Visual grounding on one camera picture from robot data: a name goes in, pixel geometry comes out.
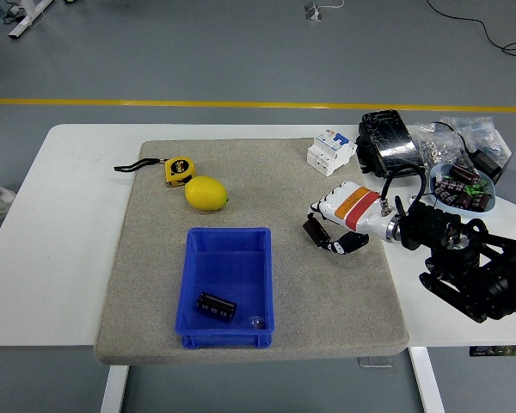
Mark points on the light blue bowl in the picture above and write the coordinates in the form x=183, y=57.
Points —
x=490, y=206

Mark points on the blue plastic box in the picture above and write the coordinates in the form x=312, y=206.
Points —
x=223, y=271

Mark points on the clear bag of nuts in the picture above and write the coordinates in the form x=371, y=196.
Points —
x=436, y=144

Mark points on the dark cylindrical battery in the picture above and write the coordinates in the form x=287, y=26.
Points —
x=315, y=230
x=463, y=174
x=480, y=203
x=463, y=201
x=216, y=306
x=446, y=190

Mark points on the black glossy device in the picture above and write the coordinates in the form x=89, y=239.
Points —
x=391, y=144

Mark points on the yellow tape measure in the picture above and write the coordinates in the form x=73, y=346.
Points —
x=179, y=171

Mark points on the white circuit breaker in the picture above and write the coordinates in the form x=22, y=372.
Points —
x=329, y=152

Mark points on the black power adapter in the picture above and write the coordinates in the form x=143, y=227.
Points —
x=488, y=163

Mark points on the white metal frame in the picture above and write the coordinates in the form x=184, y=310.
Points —
x=23, y=21

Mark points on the clear bag of parts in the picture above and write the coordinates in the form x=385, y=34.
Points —
x=481, y=129

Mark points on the clear bracket under table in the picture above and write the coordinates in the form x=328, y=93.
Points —
x=374, y=365

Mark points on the small clear part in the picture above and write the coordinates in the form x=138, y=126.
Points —
x=256, y=321

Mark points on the table control panel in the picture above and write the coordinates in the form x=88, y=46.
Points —
x=494, y=351

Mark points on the white table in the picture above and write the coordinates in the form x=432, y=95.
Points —
x=47, y=258

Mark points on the green connector pieces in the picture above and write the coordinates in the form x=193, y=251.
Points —
x=476, y=188

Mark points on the grey-brown mat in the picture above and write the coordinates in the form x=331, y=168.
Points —
x=327, y=310

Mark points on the yellow lemon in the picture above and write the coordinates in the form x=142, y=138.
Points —
x=206, y=193

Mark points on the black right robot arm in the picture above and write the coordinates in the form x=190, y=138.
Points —
x=430, y=228

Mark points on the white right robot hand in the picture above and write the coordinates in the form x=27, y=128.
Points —
x=357, y=211

